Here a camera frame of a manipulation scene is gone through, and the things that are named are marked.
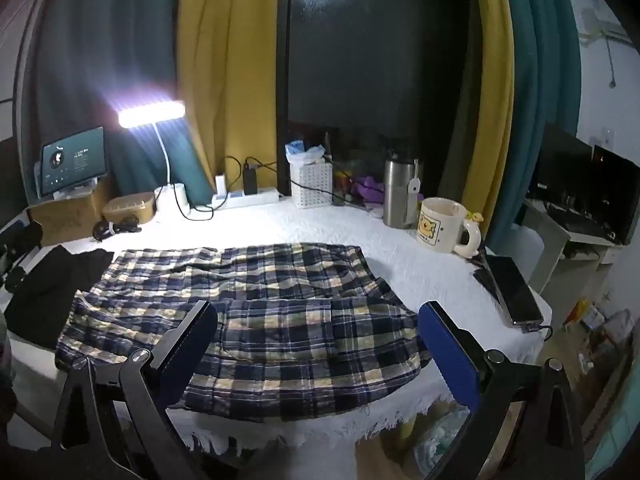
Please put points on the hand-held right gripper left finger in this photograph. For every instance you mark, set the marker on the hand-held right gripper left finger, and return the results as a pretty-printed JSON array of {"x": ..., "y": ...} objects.
[{"x": 196, "y": 340}]

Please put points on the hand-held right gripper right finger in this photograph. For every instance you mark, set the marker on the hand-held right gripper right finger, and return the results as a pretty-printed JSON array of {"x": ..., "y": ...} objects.
[{"x": 450, "y": 355}]

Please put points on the blue yellow plaid shirt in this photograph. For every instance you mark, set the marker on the blue yellow plaid shirt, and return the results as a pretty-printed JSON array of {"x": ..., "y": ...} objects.
[{"x": 300, "y": 325}]

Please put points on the cardboard box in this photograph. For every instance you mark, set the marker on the cardboard box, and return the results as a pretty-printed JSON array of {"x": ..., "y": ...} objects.
[{"x": 65, "y": 215}]

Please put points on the black cloth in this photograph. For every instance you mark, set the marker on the black cloth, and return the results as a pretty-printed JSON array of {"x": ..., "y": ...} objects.
[{"x": 45, "y": 295}]

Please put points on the white textured tablecloth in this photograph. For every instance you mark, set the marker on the white textured tablecloth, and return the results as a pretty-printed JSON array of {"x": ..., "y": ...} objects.
[{"x": 400, "y": 270}]

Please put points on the cream mug with bear print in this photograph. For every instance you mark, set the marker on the cream mug with bear print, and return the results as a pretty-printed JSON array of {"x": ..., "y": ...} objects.
[{"x": 440, "y": 225}]

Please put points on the white power strip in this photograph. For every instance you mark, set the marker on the white power strip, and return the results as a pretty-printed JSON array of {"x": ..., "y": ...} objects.
[{"x": 245, "y": 199}]

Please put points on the white side desk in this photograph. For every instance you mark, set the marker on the white side desk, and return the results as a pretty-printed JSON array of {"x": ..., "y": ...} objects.
[{"x": 550, "y": 240}]

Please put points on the white charger plug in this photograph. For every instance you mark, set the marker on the white charger plug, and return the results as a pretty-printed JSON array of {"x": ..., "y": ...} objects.
[{"x": 221, "y": 184}]

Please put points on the stainless steel tumbler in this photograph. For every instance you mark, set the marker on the stainless steel tumbler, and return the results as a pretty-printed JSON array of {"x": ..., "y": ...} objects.
[{"x": 397, "y": 192}]

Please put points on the black power adapter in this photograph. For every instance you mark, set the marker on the black power adapter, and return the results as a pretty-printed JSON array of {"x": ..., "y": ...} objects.
[{"x": 250, "y": 177}]

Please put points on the white desk lamp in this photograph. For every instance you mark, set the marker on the white desk lamp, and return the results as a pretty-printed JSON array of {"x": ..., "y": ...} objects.
[{"x": 150, "y": 112}]

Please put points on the purple cloth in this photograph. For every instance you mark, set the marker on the purple cloth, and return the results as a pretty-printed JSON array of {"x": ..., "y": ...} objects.
[{"x": 367, "y": 190}]

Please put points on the white plastic basket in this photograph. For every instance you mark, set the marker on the white plastic basket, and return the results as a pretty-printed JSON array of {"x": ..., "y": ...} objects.
[{"x": 311, "y": 185}]

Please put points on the teal curtain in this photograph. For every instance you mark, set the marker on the teal curtain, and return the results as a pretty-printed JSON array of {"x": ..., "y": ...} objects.
[
  {"x": 100, "y": 60},
  {"x": 540, "y": 60}
]

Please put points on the black monitor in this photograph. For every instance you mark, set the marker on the black monitor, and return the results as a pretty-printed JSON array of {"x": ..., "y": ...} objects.
[
  {"x": 617, "y": 195},
  {"x": 560, "y": 170}
]

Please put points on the crumpled plastic wrappers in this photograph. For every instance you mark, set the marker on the crumpled plastic wrappers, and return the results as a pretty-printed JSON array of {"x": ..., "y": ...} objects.
[{"x": 302, "y": 152}]

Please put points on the yellow curtain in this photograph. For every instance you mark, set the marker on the yellow curtain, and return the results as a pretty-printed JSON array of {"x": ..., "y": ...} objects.
[
  {"x": 230, "y": 60},
  {"x": 487, "y": 85}
]

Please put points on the dark window pane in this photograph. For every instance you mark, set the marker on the dark window pane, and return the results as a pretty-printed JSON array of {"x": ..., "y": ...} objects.
[{"x": 380, "y": 35}]

